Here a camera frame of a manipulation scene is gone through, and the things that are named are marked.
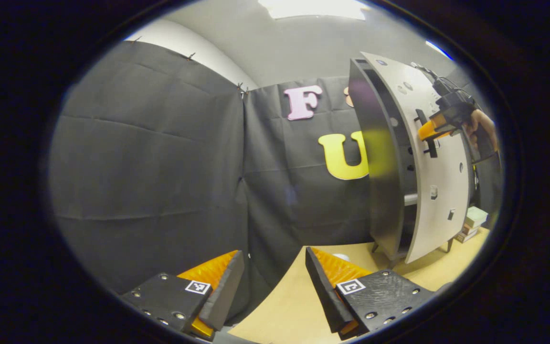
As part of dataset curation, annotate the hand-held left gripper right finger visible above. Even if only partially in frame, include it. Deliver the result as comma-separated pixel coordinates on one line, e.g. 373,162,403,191
305,247,435,341

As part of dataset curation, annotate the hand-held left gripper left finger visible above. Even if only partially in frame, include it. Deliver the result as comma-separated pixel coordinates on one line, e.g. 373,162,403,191
121,250,245,341

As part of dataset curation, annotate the black door handle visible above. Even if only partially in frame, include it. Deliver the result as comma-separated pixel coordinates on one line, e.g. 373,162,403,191
415,109,439,159

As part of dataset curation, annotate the light grey cabinet door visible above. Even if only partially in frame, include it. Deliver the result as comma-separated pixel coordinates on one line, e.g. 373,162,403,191
360,51,472,265

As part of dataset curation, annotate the dark grey cabinet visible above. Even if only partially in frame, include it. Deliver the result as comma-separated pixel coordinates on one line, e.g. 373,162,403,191
348,52,476,269

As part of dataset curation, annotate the green book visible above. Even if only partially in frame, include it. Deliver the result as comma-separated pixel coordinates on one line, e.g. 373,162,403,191
466,206,489,227

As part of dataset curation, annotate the black backdrop cloth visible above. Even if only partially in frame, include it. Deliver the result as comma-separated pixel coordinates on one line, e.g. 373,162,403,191
48,41,502,325

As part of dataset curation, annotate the large ceiling light panel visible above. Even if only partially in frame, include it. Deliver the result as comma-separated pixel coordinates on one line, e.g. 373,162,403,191
258,0,369,21

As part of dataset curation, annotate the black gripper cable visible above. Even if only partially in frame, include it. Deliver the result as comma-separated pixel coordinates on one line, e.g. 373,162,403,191
410,61,471,103

